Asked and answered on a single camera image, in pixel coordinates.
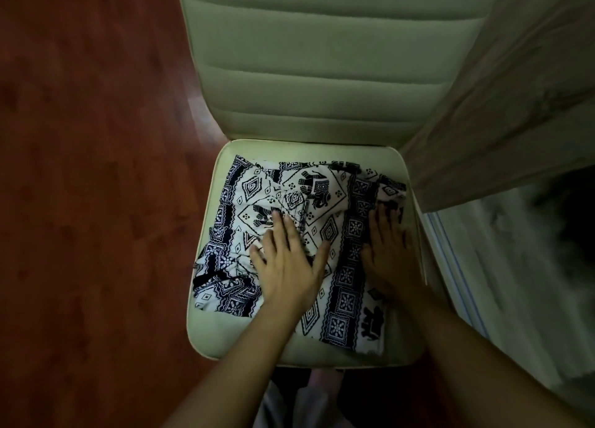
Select person's right hand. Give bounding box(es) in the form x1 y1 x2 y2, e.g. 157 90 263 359
360 204 426 303

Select person's left hand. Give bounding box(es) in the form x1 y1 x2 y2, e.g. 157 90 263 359
249 209 332 321

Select elephant print shorts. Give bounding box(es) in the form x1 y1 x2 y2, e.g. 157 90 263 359
193 155 408 355

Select wooden wardrobe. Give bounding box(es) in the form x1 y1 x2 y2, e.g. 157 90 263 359
399 0 595 428

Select person's right forearm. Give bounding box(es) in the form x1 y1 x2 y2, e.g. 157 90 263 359
395 288 586 428

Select person's left forearm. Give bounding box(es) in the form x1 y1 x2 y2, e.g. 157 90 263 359
162 302 303 428

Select cream padded chair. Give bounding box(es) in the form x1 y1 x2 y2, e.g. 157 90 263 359
174 0 505 368

